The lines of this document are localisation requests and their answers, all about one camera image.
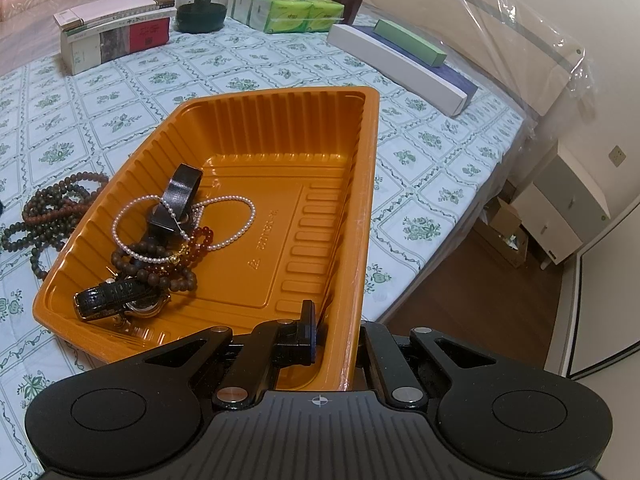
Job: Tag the grey printed book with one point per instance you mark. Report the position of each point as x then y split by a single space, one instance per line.
115 42

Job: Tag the white nightstand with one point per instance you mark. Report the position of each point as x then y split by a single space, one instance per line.
560 200

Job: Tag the pale pink thin book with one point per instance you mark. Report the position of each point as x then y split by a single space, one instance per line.
110 5

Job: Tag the cardboard box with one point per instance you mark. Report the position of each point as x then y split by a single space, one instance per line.
502 225

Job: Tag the plastic wrapped white headboard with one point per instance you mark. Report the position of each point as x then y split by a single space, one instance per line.
475 5

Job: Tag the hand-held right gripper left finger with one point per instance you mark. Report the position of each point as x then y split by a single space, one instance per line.
306 332

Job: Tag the black leather wristwatch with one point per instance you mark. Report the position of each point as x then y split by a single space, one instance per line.
107 294

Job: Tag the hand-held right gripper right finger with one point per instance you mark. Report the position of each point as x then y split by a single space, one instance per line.
380 355

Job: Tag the dark green glass jar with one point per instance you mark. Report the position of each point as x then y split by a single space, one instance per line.
202 2

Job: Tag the blue flat box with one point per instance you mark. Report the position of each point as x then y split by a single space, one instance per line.
460 85

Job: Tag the green tissue pack bundle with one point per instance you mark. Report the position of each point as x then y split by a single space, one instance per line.
285 10

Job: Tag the orange plastic tray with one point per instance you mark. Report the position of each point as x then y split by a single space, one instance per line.
280 185

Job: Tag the white door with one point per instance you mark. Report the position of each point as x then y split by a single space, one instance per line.
600 310

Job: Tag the red book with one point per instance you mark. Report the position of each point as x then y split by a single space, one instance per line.
150 35

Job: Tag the white thin book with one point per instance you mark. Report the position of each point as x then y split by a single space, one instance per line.
125 17

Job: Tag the long white box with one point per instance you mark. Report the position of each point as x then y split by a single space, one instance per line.
395 67

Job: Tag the wall outlet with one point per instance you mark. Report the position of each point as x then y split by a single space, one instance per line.
617 156

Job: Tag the long green box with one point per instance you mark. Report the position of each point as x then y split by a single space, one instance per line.
410 42

